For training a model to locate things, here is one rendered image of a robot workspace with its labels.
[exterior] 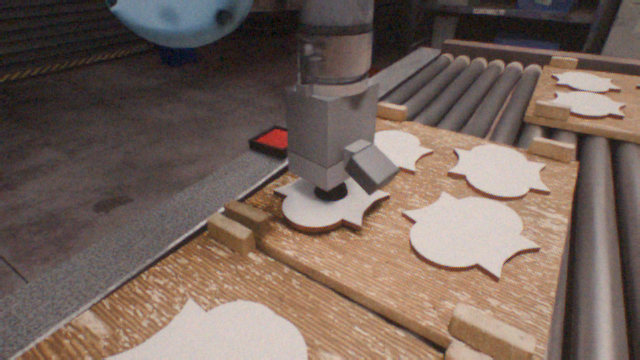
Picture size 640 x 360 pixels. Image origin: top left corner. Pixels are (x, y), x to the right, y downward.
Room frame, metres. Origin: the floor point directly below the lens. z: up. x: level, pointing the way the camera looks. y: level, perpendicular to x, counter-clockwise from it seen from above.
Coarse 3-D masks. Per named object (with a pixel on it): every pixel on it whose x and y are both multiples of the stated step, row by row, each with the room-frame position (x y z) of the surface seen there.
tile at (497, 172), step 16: (464, 160) 0.48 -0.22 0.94; (480, 160) 0.48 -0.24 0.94; (496, 160) 0.48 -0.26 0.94; (512, 160) 0.48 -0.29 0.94; (464, 176) 0.44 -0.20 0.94; (480, 176) 0.44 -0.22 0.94; (496, 176) 0.44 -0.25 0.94; (512, 176) 0.44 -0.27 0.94; (528, 176) 0.44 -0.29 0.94; (480, 192) 0.40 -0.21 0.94; (496, 192) 0.40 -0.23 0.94; (512, 192) 0.40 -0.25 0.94; (544, 192) 0.40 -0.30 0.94
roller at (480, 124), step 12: (504, 72) 1.04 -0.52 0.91; (516, 72) 1.03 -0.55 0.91; (504, 84) 0.91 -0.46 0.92; (492, 96) 0.83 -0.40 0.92; (504, 96) 0.85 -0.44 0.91; (480, 108) 0.76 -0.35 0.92; (492, 108) 0.76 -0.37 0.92; (480, 120) 0.69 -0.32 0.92; (492, 120) 0.72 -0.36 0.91; (468, 132) 0.63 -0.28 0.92; (480, 132) 0.64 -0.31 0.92; (348, 300) 0.25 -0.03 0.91; (372, 312) 0.23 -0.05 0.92
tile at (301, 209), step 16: (288, 192) 0.39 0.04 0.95; (304, 192) 0.39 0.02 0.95; (352, 192) 0.39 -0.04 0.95; (384, 192) 0.39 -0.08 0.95; (288, 208) 0.35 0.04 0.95; (304, 208) 0.35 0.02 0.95; (320, 208) 0.35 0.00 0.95; (336, 208) 0.35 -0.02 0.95; (352, 208) 0.35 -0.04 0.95; (368, 208) 0.36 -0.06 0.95; (304, 224) 0.32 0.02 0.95; (320, 224) 0.32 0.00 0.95; (336, 224) 0.33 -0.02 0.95; (352, 224) 0.33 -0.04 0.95
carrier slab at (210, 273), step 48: (192, 240) 0.32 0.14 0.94; (144, 288) 0.25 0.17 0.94; (192, 288) 0.25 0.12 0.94; (240, 288) 0.25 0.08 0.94; (288, 288) 0.25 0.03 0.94; (48, 336) 0.20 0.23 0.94; (96, 336) 0.20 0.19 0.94; (144, 336) 0.20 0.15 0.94; (336, 336) 0.20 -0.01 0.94; (384, 336) 0.20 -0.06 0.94
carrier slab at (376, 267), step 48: (432, 144) 0.55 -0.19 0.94; (480, 144) 0.55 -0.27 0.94; (432, 192) 0.41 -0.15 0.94; (528, 192) 0.41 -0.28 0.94; (288, 240) 0.31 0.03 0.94; (336, 240) 0.31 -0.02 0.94; (384, 240) 0.31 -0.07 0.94; (336, 288) 0.26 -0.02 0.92; (384, 288) 0.25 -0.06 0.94; (432, 288) 0.25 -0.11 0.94; (480, 288) 0.25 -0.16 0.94; (528, 288) 0.25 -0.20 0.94; (432, 336) 0.20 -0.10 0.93
